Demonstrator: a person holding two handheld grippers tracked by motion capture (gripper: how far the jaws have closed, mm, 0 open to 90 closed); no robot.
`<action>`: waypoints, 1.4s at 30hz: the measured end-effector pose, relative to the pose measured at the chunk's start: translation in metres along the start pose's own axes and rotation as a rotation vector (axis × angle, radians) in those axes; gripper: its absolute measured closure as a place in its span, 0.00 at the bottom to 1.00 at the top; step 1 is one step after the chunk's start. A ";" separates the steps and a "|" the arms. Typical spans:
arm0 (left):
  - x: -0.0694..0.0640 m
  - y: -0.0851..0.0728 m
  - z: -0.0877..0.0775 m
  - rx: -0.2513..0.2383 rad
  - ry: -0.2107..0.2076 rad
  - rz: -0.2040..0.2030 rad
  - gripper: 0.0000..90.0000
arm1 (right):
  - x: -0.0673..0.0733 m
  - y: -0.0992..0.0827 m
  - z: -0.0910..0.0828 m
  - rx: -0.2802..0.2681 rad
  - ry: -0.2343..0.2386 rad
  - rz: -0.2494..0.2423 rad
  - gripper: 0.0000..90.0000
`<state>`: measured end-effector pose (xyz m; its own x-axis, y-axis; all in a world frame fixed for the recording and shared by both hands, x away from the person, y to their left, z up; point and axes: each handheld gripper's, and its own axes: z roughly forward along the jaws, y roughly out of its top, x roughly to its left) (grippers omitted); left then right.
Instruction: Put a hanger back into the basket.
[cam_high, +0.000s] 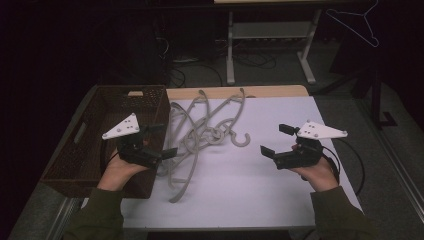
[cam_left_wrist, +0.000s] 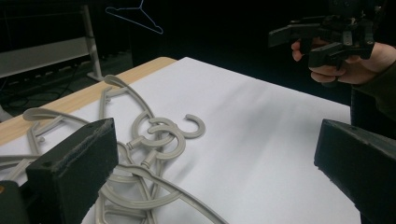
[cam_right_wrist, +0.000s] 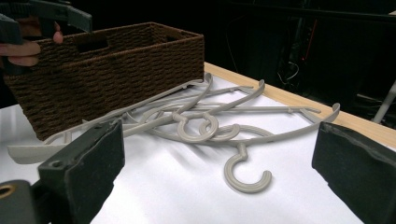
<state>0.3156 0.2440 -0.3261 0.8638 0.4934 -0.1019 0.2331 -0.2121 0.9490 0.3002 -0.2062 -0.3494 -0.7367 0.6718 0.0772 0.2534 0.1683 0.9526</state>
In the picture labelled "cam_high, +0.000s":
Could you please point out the metal floor rail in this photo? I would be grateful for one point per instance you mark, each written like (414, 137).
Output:
(393, 160)

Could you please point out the white table mat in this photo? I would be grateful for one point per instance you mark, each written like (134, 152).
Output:
(266, 200)

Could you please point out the white metal rack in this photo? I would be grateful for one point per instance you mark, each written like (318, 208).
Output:
(266, 30)

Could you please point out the brown woven basket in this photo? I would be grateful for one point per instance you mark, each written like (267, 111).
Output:
(83, 156)

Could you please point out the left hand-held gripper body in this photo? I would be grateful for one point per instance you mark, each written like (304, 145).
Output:
(133, 153)

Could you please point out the black metal stand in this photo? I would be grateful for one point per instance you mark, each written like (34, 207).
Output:
(376, 100)

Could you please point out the person's right hand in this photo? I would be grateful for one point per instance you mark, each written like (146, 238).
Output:
(320, 176)

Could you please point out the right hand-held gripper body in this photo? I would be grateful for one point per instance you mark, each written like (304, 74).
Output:
(300, 158)

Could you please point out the person's left hand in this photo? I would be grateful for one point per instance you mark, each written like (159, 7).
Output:
(115, 175)

